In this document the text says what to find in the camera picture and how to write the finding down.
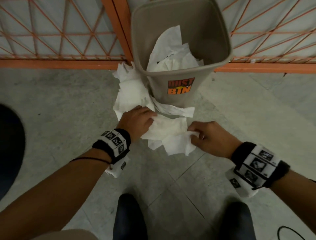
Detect white right wrist camera module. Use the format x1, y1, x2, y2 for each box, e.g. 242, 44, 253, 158
225, 168, 260, 198

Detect person's right hand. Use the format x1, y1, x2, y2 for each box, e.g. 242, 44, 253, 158
187, 120, 243, 160

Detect pile of white tissues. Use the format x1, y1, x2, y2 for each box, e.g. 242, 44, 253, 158
112, 62, 200, 156

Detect thin black wrist cord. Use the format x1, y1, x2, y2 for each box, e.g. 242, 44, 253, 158
70, 157, 112, 165

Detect black cable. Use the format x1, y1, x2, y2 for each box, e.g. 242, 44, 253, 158
277, 225, 306, 240

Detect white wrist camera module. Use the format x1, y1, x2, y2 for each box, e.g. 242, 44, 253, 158
105, 156, 130, 179
225, 168, 260, 198

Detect white left wrist camera module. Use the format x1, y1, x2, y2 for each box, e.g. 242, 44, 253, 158
105, 156, 130, 179

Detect person's left leg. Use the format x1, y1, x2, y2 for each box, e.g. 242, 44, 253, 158
32, 228, 99, 240

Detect person's right forearm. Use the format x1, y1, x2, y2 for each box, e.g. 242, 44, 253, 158
269, 169, 316, 225

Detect person's black shoe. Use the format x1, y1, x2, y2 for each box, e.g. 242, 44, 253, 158
220, 201, 257, 240
113, 193, 148, 240

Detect person's black right shoe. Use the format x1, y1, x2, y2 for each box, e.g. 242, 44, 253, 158
220, 201, 257, 240

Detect beige plastic dust bin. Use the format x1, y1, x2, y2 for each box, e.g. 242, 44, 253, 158
130, 0, 234, 108

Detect black right wristband with markers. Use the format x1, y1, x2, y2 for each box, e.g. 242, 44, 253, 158
231, 141, 291, 190

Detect person's black left shoe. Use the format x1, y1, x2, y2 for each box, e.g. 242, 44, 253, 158
113, 193, 148, 240

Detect orange wire fence panel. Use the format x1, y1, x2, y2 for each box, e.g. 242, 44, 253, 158
0, 0, 133, 70
112, 0, 316, 74

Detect person's left forearm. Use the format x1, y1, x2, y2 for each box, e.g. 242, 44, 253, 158
0, 148, 114, 240

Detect heap of tissues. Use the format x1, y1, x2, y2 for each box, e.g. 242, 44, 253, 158
146, 24, 205, 73

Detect person's left hand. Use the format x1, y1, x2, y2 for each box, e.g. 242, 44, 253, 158
116, 105, 158, 143

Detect dark round stool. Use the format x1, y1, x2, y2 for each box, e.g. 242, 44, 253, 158
0, 104, 26, 201

